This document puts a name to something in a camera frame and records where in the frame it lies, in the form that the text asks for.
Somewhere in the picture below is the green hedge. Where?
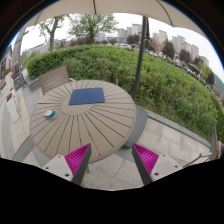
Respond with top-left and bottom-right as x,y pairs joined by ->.
26,45 -> 224,142

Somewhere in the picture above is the beige patio umbrella canopy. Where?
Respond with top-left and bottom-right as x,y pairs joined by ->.
23,0 -> 206,37

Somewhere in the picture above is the beige slatted wooden chair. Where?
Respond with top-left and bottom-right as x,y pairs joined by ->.
39,66 -> 73,95

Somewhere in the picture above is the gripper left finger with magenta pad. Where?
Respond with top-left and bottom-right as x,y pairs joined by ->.
42,144 -> 91,185

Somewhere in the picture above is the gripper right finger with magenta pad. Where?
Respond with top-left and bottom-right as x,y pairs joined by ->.
132,143 -> 182,185

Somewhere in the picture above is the dark umbrella pole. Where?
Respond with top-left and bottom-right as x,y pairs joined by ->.
132,16 -> 150,99

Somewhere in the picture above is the round beige slatted table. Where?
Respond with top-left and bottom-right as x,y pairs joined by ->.
30,80 -> 137,162

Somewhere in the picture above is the white and teal computer mouse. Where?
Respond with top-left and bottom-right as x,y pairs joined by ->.
44,110 -> 56,119

